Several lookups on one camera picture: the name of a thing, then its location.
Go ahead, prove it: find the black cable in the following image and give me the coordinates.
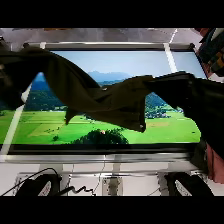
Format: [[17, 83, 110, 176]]
[[0, 167, 60, 197], [59, 185, 97, 197]]

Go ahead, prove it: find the pink garment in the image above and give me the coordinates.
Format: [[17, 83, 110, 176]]
[[205, 143, 224, 185]]

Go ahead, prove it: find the dark olive garment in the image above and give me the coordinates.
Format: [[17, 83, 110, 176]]
[[0, 45, 224, 174]]

